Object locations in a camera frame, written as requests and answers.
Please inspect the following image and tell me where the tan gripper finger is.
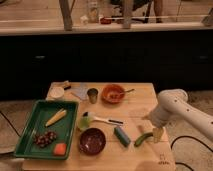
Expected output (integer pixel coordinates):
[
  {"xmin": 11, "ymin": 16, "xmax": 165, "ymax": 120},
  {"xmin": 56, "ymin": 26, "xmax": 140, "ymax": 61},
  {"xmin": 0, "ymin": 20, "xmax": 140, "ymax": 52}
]
[{"xmin": 153, "ymin": 127, "xmax": 164, "ymax": 143}]

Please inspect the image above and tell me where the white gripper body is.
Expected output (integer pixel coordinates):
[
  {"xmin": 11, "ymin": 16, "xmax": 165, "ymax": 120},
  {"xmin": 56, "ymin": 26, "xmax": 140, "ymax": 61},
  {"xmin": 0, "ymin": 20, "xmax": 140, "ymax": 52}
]
[{"xmin": 142, "ymin": 107, "xmax": 170, "ymax": 128}]

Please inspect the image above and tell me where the green pepper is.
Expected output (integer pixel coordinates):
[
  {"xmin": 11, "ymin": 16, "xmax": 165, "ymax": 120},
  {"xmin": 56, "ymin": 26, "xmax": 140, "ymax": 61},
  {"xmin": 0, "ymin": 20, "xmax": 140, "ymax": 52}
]
[{"xmin": 134, "ymin": 132, "xmax": 153, "ymax": 147}]

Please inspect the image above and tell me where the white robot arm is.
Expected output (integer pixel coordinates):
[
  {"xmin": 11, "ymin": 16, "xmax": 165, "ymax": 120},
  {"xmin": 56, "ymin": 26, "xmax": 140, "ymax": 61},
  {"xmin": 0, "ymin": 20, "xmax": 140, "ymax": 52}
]
[{"xmin": 143, "ymin": 89, "xmax": 213, "ymax": 142}]

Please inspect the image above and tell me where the green rectangular block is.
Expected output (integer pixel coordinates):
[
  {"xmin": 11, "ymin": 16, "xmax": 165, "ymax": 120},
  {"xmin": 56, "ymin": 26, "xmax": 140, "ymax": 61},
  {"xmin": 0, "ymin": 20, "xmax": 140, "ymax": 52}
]
[{"xmin": 114, "ymin": 126, "xmax": 131, "ymax": 147}]

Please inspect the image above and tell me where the orange bowl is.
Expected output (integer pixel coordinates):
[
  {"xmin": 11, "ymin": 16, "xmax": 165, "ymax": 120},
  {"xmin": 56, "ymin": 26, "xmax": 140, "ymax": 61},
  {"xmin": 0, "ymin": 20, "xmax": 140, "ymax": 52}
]
[{"xmin": 101, "ymin": 84, "xmax": 125, "ymax": 104}]

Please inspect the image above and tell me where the dark purple bowl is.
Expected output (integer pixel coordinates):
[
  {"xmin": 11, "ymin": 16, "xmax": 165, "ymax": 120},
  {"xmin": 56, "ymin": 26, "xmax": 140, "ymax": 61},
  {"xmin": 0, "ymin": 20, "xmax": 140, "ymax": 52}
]
[{"xmin": 78, "ymin": 128, "xmax": 106, "ymax": 156}]

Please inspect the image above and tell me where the metal cup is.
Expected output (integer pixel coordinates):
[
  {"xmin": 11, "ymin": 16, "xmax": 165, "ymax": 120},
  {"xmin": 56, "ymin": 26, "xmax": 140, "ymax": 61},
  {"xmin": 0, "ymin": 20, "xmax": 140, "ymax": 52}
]
[{"xmin": 87, "ymin": 88, "xmax": 98, "ymax": 104}]

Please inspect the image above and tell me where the grey cloth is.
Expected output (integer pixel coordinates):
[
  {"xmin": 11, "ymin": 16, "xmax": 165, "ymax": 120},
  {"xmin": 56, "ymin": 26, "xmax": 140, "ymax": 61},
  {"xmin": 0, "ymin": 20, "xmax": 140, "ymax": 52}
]
[{"xmin": 71, "ymin": 83, "xmax": 88, "ymax": 100}]

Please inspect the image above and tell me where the green plastic tray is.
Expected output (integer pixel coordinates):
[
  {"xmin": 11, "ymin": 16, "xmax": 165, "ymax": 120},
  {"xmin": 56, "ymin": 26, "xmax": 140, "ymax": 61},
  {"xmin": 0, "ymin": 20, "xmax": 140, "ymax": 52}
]
[{"xmin": 14, "ymin": 100, "xmax": 78, "ymax": 160}]

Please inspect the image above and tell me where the yellow corn cob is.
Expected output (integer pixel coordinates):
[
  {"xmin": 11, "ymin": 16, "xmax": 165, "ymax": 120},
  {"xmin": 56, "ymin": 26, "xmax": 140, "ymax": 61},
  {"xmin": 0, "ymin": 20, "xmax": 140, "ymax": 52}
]
[{"xmin": 45, "ymin": 109, "xmax": 67, "ymax": 127}]

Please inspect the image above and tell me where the orange sponge block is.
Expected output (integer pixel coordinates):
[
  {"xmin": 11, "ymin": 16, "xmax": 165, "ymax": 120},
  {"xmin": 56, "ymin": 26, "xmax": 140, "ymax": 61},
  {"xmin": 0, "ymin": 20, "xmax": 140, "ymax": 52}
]
[{"xmin": 53, "ymin": 143, "xmax": 67, "ymax": 156}]

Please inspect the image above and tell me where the white round lid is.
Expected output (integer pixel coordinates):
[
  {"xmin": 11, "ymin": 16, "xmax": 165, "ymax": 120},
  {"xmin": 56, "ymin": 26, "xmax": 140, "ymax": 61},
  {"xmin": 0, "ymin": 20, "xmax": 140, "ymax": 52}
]
[{"xmin": 50, "ymin": 86, "xmax": 64, "ymax": 99}]

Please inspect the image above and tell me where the dark grape bunch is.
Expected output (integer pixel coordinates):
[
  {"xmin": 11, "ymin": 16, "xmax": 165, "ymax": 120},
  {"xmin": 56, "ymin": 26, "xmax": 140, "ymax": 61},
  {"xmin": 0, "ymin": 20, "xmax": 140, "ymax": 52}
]
[{"xmin": 34, "ymin": 131, "xmax": 57, "ymax": 148}]

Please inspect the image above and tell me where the black cable on floor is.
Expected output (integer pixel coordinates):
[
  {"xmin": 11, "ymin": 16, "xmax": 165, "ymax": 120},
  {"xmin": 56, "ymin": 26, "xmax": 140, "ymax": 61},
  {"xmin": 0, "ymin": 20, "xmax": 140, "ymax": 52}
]
[{"xmin": 170, "ymin": 134, "xmax": 213, "ymax": 171}]

